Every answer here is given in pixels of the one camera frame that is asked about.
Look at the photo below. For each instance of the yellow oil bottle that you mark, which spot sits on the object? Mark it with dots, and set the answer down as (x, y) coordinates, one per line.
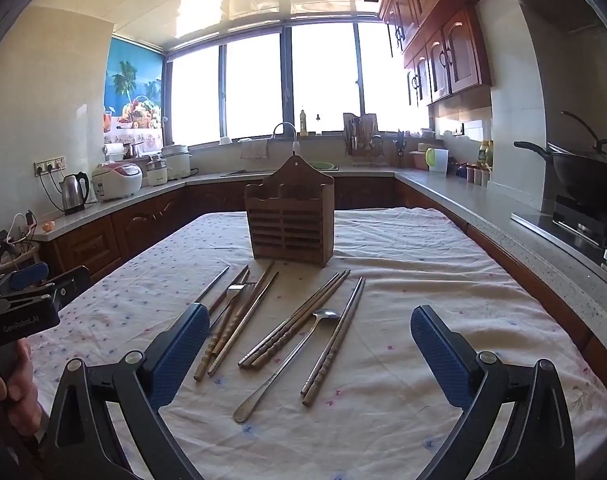
(485, 155)

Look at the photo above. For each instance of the green colander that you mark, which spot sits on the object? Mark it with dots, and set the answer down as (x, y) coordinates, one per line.
(324, 166)

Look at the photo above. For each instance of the wall power socket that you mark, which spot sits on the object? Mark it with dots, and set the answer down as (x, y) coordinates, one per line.
(48, 166)

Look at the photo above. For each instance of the white green pitcher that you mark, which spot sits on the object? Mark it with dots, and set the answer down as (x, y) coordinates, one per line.
(437, 160)

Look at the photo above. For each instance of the wooden cabinets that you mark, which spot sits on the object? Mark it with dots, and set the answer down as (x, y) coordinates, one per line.
(441, 44)
(104, 236)

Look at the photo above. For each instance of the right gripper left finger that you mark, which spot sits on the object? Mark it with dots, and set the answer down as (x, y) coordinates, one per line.
(81, 442)

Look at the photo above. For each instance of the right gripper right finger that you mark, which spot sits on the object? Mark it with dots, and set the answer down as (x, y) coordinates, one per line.
(537, 442)

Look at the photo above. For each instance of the long metal spoon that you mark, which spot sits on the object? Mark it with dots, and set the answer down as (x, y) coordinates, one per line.
(246, 408)

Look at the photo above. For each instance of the white round rice cooker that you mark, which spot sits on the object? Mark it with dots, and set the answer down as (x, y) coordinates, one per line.
(177, 159)

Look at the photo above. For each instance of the window frame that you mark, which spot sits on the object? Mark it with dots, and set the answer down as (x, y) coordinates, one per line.
(244, 88)

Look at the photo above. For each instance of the small white cooker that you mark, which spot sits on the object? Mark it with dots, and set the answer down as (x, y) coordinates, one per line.
(156, 171)

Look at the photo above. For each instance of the gas stove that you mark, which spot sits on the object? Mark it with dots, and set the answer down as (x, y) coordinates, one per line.
(579, 230)

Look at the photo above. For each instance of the tropical beach poster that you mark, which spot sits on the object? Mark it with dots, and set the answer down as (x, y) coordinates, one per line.
(132, 97)

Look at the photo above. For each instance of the person's left hand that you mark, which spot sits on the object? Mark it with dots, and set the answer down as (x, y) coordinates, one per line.
(26, 412)

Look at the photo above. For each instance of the grey stone countertop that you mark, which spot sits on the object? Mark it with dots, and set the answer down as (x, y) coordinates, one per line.
(483, 209)

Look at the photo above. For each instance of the dish drying rack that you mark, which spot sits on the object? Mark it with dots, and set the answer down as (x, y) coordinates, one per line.
(364, 143)

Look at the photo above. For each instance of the upper wooden cabinets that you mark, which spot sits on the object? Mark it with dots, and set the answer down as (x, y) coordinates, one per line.
(441, 44)

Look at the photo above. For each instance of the black wok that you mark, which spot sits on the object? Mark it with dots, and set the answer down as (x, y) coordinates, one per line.
(584, 178)

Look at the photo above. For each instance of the lower wooden cabinets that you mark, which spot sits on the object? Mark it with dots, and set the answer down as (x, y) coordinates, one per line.
(104, 236)

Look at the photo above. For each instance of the yellow detergent bottle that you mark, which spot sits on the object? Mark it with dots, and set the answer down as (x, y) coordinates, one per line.
(303, 123)

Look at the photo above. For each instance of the white pink rice cooker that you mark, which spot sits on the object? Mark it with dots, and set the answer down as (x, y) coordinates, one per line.
(116, 180)

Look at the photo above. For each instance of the steel electric kettle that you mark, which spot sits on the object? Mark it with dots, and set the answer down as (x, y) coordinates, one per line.
(74, 192)

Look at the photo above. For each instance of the wooden utensil holder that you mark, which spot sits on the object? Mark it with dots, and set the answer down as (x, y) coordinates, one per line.
(291, 214)

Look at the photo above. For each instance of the single metal chopstick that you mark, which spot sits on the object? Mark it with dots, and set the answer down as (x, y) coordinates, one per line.
(205, 291)

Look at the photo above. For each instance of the carved wooden chopstick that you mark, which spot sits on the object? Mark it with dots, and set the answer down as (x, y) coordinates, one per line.
(216, 363)
(207, 357)

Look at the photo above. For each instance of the dark wooden chopstick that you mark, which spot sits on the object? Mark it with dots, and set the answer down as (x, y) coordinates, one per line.
(242, 310)

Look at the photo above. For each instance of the brown wooden chopstick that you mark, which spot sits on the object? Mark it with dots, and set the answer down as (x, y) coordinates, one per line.
(236, 281)

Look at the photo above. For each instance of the kitchen faucet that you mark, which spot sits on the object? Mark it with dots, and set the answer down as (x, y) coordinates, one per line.
(287, 130)

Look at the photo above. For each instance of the bamboo chopstick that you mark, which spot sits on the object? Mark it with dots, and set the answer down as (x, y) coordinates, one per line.
(301, 314)
(298, 322)

